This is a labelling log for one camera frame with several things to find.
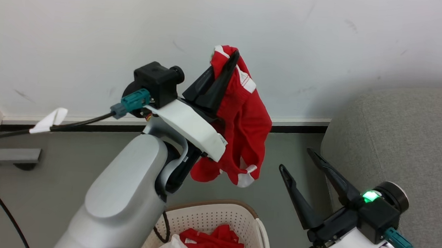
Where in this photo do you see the red garment with white stripes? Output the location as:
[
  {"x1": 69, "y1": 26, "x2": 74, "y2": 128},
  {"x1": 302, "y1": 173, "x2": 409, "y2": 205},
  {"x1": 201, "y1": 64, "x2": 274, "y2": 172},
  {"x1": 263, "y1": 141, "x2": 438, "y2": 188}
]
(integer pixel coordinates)
[{"x1": 152, "y1": 219, "x2": 246, "y2": 248}]

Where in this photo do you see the grey fabric sofa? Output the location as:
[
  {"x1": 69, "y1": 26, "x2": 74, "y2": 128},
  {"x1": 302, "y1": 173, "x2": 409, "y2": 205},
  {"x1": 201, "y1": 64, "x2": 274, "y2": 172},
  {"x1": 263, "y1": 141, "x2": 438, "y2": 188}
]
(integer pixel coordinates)
[{"x1": 314, "y1": 79, "x2": 442, "y2": 248}]

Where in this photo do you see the teal cable connector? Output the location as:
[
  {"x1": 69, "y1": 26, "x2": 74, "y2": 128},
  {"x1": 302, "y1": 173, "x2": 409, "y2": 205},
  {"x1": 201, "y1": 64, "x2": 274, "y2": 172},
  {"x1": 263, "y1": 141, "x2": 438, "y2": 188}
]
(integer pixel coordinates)
[
  {"x1": 383, "y1": 227, "x2": 426, "y2": 248},
  {"x1": 109, "y1": 87, "x2": 152, "y2": 122}
]

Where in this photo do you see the teal left cable connector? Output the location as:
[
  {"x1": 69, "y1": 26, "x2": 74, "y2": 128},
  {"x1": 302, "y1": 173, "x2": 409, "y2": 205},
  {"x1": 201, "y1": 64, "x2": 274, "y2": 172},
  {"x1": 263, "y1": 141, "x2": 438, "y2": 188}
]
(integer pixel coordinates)
[{"x1": 109, "y1": 87, "x2": 152, "y2": 122}]

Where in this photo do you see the teal right cable connector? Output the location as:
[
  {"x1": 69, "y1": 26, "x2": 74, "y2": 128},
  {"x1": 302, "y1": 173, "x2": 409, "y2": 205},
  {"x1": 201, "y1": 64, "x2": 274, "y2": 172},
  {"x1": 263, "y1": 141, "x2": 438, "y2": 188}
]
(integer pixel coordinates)
[{"x1": 383, "y1": 227, "x2": 426, "y2": 248}]

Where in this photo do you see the white perforated laundry basket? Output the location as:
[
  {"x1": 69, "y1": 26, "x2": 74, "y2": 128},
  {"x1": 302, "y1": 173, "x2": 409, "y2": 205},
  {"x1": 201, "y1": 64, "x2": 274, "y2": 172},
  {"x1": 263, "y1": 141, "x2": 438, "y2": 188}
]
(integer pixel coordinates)
[{"x1": 139, "y1": 194, "x2": 276, "y2": 248}]

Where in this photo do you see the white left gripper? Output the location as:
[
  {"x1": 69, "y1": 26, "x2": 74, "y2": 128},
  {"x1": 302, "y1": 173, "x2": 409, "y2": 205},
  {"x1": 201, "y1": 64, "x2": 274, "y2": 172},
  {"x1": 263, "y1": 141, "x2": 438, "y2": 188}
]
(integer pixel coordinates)
[{"x1": 141, "y1": 43, "x2": 241, "y2": 163}]

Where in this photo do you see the white black baseboard strip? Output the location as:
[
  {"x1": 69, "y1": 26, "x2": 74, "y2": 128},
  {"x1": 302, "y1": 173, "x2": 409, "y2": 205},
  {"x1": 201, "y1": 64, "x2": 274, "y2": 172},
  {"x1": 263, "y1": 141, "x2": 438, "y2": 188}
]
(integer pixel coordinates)
[{"x1": 0, "y1": 95, "x2": 331, "y2": 156}]

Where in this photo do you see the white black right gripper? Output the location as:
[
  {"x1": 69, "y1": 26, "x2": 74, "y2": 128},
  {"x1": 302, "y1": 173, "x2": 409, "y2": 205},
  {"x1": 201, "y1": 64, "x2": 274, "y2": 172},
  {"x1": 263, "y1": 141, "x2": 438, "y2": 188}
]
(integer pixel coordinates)
[{"x1": 273, "y1": 145, "x2": 391, "y2": 248}]

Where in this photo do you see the white cable tag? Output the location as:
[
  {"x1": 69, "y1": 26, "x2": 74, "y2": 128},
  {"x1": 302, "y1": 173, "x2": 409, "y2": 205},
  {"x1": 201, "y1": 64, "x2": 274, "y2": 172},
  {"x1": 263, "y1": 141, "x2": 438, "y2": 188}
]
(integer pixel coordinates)
[{"x1": 29, "y1": 105, "x2": 69, "y2": 137}]

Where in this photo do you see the red white-trimmed garment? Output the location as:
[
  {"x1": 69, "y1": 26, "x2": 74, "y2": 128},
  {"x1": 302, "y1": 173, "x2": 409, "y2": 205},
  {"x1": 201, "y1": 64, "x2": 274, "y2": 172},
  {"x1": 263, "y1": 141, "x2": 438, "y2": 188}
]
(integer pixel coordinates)
[{"x1": 190, "y1": 43, "x2": 278, "y2": 190}]

